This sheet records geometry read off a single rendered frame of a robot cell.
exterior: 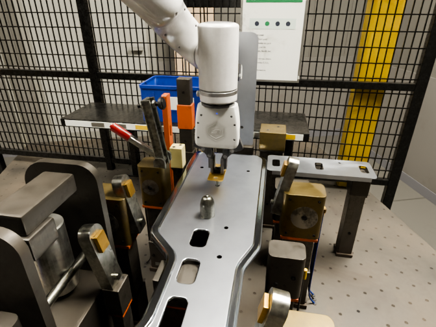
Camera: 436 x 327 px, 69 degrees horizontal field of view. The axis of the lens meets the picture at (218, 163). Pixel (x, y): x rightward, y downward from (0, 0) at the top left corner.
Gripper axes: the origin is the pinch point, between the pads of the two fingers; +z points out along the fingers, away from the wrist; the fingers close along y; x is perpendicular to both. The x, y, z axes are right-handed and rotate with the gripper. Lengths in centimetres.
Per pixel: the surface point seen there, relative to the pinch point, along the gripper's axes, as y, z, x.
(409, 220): 117, 106, 140
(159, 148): -13.9, -3.7, -1.9
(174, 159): -12.9, 2.9, 6.0
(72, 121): -60, 4, 32
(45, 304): -14.1, -1.4, -44.8
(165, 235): -7.0, 6.2, -21.1
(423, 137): 135, 61, 193
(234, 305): 8.6, 6.5, -34.6
